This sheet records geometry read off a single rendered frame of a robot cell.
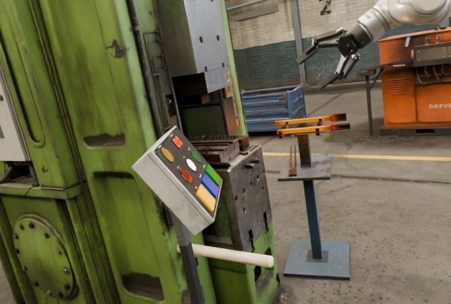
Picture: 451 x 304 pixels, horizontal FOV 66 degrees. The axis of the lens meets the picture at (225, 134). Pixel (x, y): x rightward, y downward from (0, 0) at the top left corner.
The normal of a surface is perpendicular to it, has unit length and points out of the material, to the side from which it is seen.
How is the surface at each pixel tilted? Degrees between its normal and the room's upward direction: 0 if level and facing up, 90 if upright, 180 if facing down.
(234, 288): 89
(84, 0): 89
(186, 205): 90
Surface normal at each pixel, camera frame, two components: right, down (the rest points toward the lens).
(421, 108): -0.55, 0.29
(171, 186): -0.07, 0.24
